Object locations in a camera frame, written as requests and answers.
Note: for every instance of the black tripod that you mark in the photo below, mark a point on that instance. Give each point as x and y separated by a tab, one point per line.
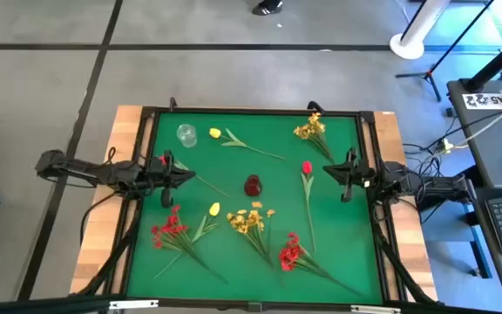
427	76

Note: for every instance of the white power strip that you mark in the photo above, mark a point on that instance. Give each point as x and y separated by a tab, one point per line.
445	145

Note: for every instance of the yellow artificial flower bunch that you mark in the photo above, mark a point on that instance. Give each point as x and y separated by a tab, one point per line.
310	129
251	218

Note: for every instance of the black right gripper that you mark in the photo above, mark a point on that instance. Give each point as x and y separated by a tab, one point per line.
360	174

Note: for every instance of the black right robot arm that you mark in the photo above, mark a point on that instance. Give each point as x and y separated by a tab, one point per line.
434	185

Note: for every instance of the silver metal bracket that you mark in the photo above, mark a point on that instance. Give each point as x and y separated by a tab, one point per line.
133	304
375	309

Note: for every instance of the yellow artificial tulip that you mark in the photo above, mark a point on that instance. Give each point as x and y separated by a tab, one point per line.
215	133
214	209

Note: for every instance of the grey desk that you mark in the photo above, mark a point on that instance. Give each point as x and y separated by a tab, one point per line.
486	144

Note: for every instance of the red artificial tulip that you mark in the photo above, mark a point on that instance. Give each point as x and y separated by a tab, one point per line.
307	167
163	160

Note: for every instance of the clear glass vase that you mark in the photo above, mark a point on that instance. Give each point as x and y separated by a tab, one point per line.
186	136

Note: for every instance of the white floor stand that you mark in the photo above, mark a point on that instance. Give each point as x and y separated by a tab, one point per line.
408	48

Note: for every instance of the person's black shoe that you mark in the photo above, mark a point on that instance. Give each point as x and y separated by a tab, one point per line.
268	7

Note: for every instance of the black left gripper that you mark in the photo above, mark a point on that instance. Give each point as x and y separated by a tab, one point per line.
164	176

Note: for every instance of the red glass vase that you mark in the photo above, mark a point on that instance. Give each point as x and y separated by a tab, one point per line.
253	186

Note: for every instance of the green table mat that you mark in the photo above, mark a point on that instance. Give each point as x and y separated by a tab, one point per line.
342	131

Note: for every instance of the white paper label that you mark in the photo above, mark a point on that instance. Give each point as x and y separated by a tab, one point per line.
482	100

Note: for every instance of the red artificial flower bunch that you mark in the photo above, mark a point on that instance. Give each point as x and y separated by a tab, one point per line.
290	255
170	227

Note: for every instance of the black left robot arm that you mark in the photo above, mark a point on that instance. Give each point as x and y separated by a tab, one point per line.
81	168

